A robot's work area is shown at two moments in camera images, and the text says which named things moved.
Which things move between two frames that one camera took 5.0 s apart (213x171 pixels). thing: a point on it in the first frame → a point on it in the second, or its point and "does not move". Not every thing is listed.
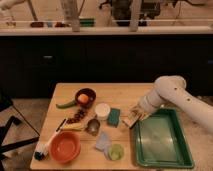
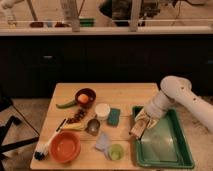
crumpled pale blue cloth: [103, 142] does not move
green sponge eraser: [114, 117] does not move
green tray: [160, 141] does not move
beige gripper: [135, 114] → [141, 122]
